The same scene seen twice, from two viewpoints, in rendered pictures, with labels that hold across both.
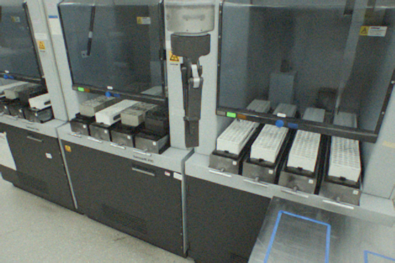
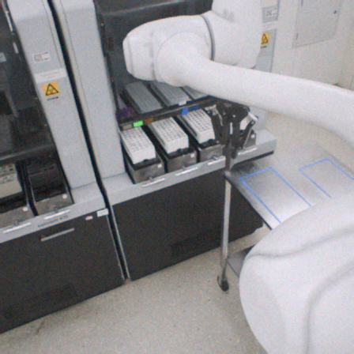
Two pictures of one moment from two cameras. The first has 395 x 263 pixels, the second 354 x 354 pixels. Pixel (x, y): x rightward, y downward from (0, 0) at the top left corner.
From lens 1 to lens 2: 77 cm
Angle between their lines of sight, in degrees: 41
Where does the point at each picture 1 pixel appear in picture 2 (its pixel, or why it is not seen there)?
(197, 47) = not seen: hidden behind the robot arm
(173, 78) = (56, 114)
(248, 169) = (173, 164)
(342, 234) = (281, 167)
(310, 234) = (269, 180)
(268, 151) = (182, 140)
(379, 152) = not seen: hidden behind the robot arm
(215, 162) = (140, 175)
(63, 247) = not seen: outside the picture
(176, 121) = (73, 160)
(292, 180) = (209, 152)
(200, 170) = (127, 191)
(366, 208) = (261, 143)
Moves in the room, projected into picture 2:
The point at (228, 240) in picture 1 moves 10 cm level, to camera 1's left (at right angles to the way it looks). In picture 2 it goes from (167, 235) to (153, 248)
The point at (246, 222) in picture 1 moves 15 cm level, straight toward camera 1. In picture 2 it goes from (180, 209) to (200, 227)
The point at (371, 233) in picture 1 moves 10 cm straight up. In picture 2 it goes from (291, 157) to (294, 137)
